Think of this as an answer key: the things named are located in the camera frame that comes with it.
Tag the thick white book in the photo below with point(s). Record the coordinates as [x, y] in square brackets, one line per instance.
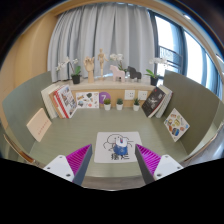
[47, 100]

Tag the grey curtain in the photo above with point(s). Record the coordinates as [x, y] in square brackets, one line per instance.
[110, 30]

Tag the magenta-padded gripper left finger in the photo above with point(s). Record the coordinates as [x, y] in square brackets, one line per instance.
[61, 166]

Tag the red photo-cover book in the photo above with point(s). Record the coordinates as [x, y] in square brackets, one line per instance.
[67, 100]

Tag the dark-framed window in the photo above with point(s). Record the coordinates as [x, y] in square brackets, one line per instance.
[196, 56]

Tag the white orchid in black pot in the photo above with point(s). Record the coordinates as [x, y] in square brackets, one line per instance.
[76, 79]
[154, 81]

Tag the white sticker card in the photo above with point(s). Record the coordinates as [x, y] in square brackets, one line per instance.
[87, 100]

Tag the wooden artist mannequin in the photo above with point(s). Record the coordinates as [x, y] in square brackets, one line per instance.
[102, 60]

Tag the wooden chair with metal legs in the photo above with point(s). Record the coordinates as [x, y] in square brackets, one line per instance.
[20, 153]

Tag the grey-green desk divider panel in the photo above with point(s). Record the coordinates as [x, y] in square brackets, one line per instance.
[196, 100]
[23, 100]

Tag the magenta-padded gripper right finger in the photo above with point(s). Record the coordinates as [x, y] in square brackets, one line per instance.
[165, 166]

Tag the white wall socket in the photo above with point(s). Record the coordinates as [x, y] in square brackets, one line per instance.
[142, 95]
[129, 94]

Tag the colourful food sticker card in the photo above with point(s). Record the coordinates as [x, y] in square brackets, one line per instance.
[176, 125]

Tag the white orchid in clear vase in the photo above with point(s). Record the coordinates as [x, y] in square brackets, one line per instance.
[117, 57]

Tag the peach thin book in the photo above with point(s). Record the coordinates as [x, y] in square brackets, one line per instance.
[39, 125]

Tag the black-covered book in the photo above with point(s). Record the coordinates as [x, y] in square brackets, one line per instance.
[153, 101]

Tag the black wooden horse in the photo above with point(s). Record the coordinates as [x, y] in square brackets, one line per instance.
[134, 73]

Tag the blue and white computer mouse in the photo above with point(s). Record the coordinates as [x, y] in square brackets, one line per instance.
[120, 146]

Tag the small plant in white pot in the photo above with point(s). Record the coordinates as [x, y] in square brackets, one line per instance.
[136, 107]
[107, 107]
[119, 107]

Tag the purple round number sign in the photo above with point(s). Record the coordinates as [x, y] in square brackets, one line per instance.
[105, 96]

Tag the brown-covered book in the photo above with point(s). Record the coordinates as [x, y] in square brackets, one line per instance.
[55, 104]

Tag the light wooden desk ledge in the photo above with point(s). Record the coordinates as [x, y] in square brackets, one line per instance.
[113, 86]

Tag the white cartoon-print mouse pad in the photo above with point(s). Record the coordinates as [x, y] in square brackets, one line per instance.
[103, 150]

